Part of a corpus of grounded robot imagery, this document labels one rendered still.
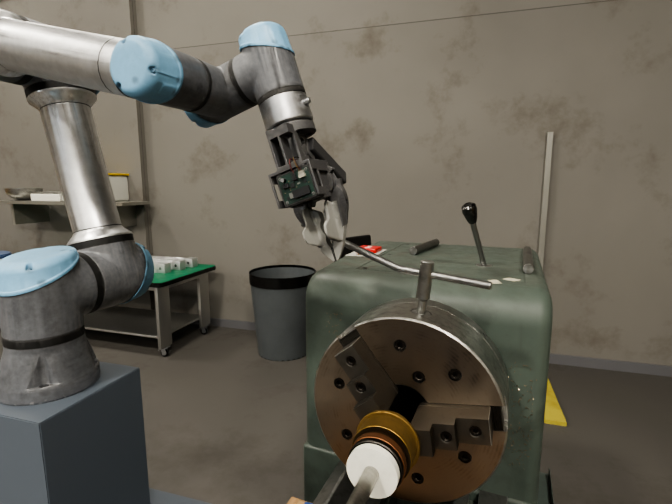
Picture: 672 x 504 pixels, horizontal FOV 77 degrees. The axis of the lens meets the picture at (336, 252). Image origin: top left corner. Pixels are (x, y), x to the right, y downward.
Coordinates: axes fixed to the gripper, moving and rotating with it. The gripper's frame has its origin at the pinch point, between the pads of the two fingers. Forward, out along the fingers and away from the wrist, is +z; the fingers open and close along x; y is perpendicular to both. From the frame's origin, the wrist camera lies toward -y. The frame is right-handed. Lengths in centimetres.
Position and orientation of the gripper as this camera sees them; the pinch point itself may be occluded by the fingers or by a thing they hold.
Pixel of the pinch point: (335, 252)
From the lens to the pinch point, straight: 66.8
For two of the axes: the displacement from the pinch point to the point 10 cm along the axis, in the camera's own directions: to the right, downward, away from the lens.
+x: 8.7, -2.6, -4.1
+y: -3.9, 1.5, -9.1
